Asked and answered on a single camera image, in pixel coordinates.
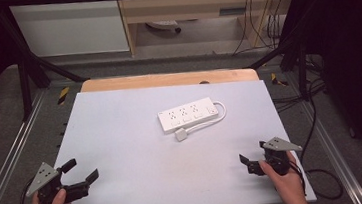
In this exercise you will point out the light wooden board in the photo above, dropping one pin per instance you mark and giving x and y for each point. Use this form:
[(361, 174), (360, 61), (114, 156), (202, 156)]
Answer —
[(153, 81)]

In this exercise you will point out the white flat device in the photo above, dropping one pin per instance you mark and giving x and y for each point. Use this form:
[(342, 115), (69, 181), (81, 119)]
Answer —
[(163, 25)]

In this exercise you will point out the black metal stand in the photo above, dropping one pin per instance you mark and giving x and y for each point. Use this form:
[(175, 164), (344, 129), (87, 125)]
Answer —
[(25, 90), (302, 70)]

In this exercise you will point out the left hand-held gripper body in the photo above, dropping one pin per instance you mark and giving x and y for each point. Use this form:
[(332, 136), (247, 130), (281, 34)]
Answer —
[(42, 178)]

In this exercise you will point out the white cabinet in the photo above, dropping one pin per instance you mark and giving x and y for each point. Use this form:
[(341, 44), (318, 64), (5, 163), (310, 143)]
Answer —
[(68, 29)]

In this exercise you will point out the aluminium rail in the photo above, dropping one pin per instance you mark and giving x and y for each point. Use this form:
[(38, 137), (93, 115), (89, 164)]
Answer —
[(336, 157), (11, 158)]

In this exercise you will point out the wooden desk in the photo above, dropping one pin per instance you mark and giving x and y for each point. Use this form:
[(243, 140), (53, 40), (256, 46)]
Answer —
[(173, 7)]

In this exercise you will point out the white power strip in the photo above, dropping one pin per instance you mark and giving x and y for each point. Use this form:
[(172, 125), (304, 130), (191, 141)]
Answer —
[(187, 115)]

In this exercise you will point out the small dark object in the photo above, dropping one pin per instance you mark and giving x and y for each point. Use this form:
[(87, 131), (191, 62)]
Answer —
[(204, 82)]

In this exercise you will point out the person's right hand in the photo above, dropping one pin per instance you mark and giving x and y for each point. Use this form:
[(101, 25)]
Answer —
[(287, 182)]

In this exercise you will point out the yellow black tape strip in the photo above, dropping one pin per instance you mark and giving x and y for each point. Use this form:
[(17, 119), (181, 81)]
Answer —
[(278, 80), (63, 95)]

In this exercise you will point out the white plug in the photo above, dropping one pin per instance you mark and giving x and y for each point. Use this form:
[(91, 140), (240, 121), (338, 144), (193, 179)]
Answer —
[(181, 134)]

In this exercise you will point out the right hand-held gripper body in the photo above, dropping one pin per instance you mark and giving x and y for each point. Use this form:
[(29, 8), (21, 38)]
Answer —
[(278, 145)]

